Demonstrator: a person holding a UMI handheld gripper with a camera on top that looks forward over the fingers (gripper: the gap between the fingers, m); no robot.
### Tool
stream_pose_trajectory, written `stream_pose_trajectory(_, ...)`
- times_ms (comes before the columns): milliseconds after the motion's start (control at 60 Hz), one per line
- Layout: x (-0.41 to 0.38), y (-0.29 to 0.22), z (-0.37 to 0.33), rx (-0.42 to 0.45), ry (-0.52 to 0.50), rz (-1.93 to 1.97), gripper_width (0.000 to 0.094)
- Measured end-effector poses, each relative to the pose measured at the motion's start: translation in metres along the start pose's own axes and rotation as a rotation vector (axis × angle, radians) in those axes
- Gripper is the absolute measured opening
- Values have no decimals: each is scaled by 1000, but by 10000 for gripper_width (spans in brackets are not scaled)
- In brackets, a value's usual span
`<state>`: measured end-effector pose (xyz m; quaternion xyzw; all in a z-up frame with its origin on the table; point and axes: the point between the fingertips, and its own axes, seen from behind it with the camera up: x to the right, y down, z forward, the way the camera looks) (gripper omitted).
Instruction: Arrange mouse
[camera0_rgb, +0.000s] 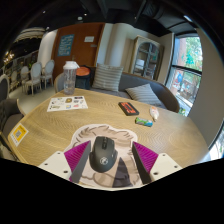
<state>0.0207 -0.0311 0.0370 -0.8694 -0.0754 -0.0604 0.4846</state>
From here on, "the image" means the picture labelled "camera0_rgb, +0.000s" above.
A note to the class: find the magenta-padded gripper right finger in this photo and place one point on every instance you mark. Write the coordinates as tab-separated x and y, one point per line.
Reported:
165	165

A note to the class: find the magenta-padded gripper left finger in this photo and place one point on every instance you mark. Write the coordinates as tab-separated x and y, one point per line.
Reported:
55	165

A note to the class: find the black computer mouse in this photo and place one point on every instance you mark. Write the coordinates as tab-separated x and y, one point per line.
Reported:
103	155

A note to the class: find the cat-shaped mouse pad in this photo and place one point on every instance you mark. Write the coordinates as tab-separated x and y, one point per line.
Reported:
100	130

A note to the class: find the yellow square sticker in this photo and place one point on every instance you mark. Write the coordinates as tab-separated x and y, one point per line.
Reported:
18	134

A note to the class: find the green tissue pack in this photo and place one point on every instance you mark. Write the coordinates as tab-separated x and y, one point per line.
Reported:
144	122

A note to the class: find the small white squeeze bottle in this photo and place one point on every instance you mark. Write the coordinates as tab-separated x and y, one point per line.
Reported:
154	113

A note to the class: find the white sticker sheet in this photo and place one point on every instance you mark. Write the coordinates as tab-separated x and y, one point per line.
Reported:
66	104

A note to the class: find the black and orange box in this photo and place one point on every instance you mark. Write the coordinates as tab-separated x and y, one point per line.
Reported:
128	108

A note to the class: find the grey upholstered chair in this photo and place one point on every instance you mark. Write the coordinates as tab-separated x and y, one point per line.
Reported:
10	115

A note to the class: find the long striped grey pillow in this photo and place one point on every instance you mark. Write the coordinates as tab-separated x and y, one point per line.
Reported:
144	95

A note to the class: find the clear shaker bottle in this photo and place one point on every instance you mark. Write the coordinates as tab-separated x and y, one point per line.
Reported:
70	80

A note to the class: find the grey curved sofa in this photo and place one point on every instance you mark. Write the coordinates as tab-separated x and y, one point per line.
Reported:
133	81

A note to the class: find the black bag with orange top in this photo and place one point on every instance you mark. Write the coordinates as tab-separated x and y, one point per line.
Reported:
82	78

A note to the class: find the group of white chairs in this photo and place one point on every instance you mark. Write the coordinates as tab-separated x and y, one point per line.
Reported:
35	75

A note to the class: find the black-framed window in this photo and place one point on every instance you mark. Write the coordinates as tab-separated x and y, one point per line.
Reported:
186	68

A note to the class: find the square striped grey pillow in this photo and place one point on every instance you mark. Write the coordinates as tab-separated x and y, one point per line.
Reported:
107	77

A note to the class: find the arched wooden glass cabinet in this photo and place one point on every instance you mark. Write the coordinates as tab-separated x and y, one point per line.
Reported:
146	58

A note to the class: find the blue wall poster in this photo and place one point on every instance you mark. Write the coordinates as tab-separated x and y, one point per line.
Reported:
65	45

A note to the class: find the small white wall sign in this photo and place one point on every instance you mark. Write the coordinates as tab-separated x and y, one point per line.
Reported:
89	39

